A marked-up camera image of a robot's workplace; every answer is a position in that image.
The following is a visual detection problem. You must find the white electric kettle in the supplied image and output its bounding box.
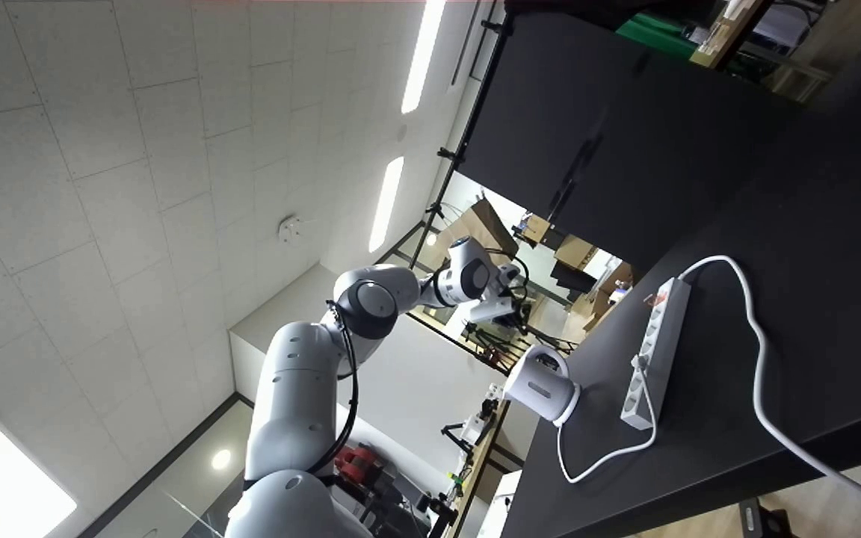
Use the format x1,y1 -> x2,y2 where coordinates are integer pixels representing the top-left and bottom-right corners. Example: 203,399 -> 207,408
503,344 -> 583,429

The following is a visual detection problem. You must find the white power strip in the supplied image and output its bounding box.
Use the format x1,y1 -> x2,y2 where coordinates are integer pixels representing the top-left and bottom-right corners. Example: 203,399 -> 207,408
620,277 -> 693,432

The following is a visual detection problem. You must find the wooden desk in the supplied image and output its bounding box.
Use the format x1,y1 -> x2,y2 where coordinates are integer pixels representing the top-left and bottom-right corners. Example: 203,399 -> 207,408
442,400 -> 525,538

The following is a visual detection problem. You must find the long ceiling light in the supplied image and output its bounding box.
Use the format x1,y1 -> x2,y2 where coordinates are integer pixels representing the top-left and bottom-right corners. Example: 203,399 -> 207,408
401,0 -> 448,115
368,155 -> 406,254

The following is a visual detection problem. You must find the black stand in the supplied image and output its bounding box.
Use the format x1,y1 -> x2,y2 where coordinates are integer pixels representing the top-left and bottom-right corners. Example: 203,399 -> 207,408
407,13 -> 515,271

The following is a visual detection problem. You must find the black backdrop panel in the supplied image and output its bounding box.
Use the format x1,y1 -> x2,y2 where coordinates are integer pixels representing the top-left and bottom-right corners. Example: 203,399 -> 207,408
460,10 -> 801,271

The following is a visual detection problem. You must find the red device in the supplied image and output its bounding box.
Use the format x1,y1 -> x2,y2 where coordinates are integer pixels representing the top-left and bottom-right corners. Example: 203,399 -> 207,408
335,442 -> 386,488

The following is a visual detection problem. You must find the wooden shelf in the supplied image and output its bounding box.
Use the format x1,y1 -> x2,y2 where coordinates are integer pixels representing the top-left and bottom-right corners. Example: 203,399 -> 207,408
688,0 -> 835,102

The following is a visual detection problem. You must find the square ceiling light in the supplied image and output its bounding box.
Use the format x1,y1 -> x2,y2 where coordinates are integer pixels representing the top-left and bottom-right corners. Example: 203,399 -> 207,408
0,417 -> 78,538

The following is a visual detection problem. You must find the white kettle cable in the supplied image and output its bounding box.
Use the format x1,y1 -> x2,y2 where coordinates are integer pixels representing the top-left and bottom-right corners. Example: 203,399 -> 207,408
555,356 -> 659,486

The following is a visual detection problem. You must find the white power strip cable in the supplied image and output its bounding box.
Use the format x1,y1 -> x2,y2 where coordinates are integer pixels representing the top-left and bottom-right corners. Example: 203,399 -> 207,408
678,255 -> 861,518

